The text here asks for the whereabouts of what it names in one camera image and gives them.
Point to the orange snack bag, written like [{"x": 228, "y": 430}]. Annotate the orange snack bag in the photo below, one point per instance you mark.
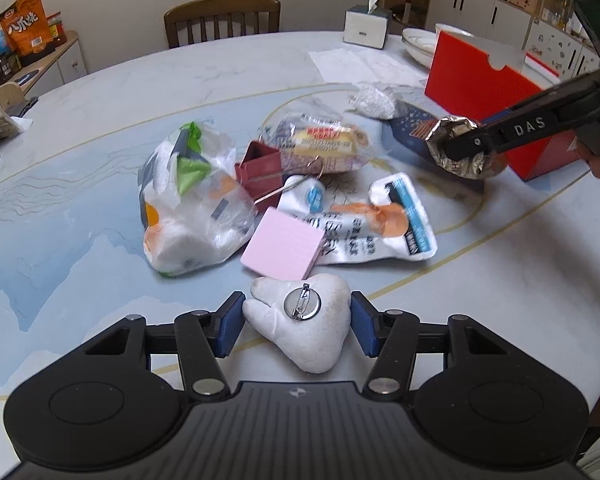
[{"x": 27, "y": 25}]

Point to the white tooth-shaped plush badge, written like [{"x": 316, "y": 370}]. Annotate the white tooth-shaped plush badge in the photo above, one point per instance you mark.
[{"x": 312, "y": 342}]

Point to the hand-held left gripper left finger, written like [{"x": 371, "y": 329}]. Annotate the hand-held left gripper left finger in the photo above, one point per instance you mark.
[{"x": 230, "y": 325}]

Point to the crumpled white snack packet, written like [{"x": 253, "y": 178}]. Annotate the crumpled white snack packet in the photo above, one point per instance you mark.
[{"x": 360, "y": 245}]

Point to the red-lidded jar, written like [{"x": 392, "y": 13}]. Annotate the red-lidded jar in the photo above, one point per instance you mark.
[{"x": 56, "y": 25}]

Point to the bagged white tissue pack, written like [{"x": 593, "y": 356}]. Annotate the bagged white tissue pack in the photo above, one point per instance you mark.
[{"x": 195, "y": 225}]

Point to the clear-wrapped yellow bread packet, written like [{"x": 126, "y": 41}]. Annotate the clear-wrapped yellow bread packet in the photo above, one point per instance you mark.
[{"x": 325, "y": 142}]

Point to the white ceramic bowl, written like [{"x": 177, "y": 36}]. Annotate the white ceramic bowl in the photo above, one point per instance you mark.
[{"x": 417, "y": 45}]

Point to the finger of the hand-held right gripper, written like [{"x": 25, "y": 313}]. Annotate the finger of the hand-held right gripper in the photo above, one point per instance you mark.
[
  {"x": 535, "y": 101},
  {"x": 510, "y": 136}
]

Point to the red and white cardboard box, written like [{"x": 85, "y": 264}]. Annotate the red and white cardboard box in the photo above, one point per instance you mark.
[{"x": 470, "y": 80}]

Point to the green and white tissue box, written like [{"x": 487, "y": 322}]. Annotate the green and white tissue box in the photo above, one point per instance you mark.
[{"x": 362, "y": 30}]

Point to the red binder clip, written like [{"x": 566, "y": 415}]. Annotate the red binder clip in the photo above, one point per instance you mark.
[{"x": 260, "y": 170}]

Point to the white side cabinet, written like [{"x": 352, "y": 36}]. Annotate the white side cabinet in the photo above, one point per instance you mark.
[{"x": 65, "y": 65}]

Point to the dark blue star-print packet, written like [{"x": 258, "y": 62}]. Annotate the dark blue star-print packet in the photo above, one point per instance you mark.
[{"x": 407, "y": 132}]

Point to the wooden dining chair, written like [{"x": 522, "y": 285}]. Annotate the wooden dining chair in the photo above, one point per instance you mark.
[{"x": 220, "y": 10}]

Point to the light wooden stand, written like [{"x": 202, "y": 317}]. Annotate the light wooden stand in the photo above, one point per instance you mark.
[{"x": 10, "y": 97}]

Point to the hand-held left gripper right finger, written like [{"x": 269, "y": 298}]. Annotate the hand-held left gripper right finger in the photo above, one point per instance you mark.
[{"x": 362, "y": 325}]

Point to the pink sticky note pad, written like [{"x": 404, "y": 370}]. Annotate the pink sticky note pad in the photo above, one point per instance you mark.
[{"x": 282, "y": 245}]

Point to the white paper sheet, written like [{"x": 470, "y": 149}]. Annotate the white paper sheet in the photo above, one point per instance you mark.
[{"x": 360, "y": 65}]

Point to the clear bag of foam beads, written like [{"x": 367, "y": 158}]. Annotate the clear bag of foam beads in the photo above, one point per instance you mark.
[{"x": 375, "y": 101}]

